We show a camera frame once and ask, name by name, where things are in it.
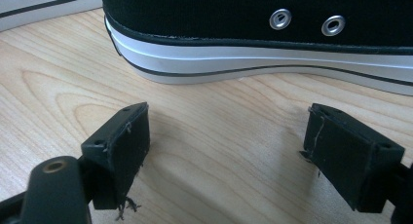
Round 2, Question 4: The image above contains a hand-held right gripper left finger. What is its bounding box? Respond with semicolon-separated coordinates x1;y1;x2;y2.
80;101;151;210

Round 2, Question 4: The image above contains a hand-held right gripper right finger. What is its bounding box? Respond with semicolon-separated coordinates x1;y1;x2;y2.
299;102;407;214

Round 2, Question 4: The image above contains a black white canvas sneaker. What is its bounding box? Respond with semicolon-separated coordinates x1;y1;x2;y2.
98;0;413;97
0;0;104;33

